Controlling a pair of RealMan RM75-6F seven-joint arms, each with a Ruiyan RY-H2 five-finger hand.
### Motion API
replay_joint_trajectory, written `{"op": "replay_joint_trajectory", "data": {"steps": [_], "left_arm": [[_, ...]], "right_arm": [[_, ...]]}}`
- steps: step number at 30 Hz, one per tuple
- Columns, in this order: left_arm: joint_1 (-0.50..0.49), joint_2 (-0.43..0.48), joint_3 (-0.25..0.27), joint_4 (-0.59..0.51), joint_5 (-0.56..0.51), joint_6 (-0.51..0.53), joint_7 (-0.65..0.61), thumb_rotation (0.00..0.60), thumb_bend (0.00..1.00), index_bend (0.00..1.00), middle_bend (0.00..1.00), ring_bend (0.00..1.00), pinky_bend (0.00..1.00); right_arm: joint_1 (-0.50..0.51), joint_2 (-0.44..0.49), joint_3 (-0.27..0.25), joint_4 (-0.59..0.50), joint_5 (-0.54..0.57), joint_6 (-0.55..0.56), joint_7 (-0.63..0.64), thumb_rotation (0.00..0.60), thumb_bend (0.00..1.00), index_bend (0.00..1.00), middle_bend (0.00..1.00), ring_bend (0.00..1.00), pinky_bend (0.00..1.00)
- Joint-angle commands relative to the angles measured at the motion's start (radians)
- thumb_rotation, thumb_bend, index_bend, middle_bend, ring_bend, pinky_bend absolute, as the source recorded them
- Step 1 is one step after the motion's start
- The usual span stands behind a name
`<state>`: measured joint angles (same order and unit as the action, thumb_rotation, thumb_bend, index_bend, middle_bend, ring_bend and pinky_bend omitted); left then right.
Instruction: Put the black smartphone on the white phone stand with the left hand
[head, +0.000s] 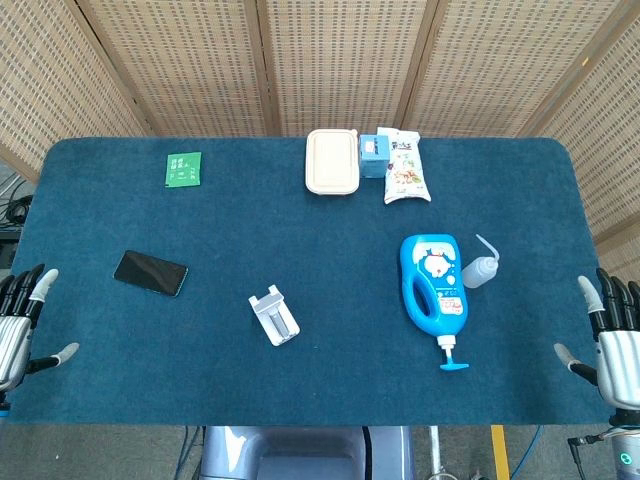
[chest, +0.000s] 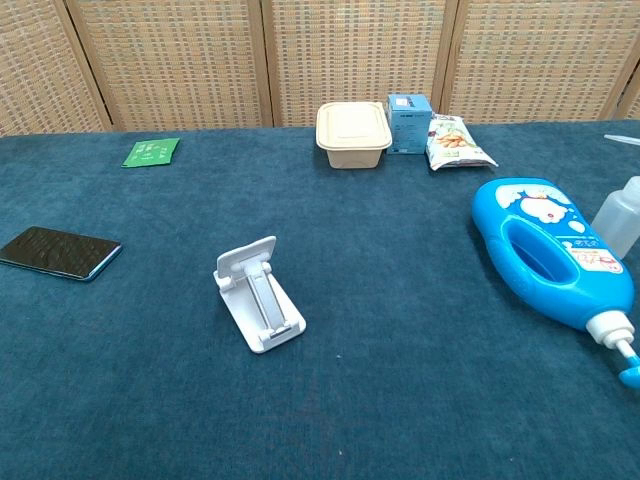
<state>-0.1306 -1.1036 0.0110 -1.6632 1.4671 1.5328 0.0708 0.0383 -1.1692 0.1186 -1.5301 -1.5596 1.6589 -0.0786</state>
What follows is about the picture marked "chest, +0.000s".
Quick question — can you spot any black smartphone blue edge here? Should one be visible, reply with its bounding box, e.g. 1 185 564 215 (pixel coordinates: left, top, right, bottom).
0 225 124 283

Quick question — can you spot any white folding phone stand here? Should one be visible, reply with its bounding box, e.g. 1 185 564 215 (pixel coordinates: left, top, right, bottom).
212 235 307 355

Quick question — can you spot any blue carpet table cover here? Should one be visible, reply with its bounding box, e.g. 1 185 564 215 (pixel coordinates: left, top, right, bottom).
0 118 640 480

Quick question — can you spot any beige lidded food container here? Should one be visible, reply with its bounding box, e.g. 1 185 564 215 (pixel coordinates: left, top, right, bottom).
315 101 393 170

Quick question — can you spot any light blue carton box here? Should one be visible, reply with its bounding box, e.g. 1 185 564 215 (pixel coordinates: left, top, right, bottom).
386 93 434 156

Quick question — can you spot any white snack bag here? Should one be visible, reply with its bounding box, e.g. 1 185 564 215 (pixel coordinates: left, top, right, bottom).
424 113 500 172

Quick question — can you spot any green tea packet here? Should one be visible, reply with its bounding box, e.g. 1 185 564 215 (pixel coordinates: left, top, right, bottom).
120 137 181 169

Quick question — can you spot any woven rattan folding screen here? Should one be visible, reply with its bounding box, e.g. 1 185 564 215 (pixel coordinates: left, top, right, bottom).
0 0 640 138

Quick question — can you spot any blue cartoon detergent bottle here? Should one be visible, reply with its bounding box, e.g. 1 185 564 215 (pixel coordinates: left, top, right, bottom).
470 176 640 387

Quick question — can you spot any translucent plastic squeeze bottle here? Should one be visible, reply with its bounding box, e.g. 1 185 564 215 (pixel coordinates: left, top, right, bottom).
590 175 640 260

